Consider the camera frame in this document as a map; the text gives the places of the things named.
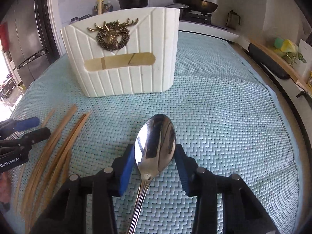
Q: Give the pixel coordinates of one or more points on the spice jar rack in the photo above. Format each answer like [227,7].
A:
[77,19]

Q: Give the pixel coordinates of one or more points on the wooden cutting board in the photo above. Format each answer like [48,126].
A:
[284,65]

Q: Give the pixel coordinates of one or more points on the teal woven table mat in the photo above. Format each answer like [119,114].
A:
[226,117]

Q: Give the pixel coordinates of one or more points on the black gas stove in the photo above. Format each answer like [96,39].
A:
[188,16]

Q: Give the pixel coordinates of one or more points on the grey refrigerator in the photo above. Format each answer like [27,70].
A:
[30,39]

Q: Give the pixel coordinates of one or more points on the black pot red lid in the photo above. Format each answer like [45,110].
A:
[132,4]

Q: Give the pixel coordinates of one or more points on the sauce bottles group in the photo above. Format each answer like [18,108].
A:
[106,7]

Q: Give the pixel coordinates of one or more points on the black wok with lid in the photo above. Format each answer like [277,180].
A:
[202,6]

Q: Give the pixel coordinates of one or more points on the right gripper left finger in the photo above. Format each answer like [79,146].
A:
[66,213]

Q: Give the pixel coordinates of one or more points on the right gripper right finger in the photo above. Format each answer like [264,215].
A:
[242,211]

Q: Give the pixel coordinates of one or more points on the large silver spoon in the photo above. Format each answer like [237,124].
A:
[154,149]

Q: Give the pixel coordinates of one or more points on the cream utensil holder box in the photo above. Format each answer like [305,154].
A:
[129,51]

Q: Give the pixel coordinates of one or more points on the yellow green bag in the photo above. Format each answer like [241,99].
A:
[288,51]

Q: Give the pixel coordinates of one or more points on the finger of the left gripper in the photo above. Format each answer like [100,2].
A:
[10,126]
[28,139]

